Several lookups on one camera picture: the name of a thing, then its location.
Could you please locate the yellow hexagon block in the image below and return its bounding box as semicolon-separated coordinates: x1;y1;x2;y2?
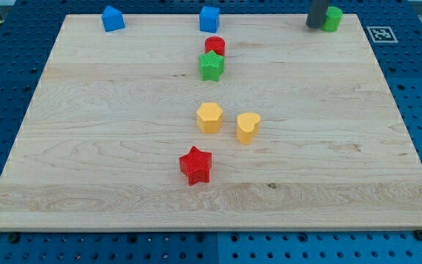
196;103;223;134

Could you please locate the red star block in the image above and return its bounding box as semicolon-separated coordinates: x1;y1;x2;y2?
179;146;212;186

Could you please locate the yellow heart block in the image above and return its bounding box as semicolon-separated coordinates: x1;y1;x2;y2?
236;112;261;144

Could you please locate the light wooden board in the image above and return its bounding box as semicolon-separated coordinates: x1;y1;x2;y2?
0;14;422;232

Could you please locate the green star block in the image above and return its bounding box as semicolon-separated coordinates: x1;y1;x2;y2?
199;51;225;82

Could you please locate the red cylinder block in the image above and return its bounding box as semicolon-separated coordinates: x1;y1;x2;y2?
204;36;226;56

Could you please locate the blue cube block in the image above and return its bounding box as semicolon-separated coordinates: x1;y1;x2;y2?
199;6;221;33

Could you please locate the blue pentagon block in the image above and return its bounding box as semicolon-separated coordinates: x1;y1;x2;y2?
101;5;125;32

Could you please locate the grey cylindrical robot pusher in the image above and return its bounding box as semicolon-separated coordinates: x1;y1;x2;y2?
306;0;330;29

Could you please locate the green cylinder block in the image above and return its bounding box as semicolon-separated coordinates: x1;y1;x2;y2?
321;6;344;32

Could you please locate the white fiducial marker tag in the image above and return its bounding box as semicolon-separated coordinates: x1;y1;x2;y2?
366;26;398;44

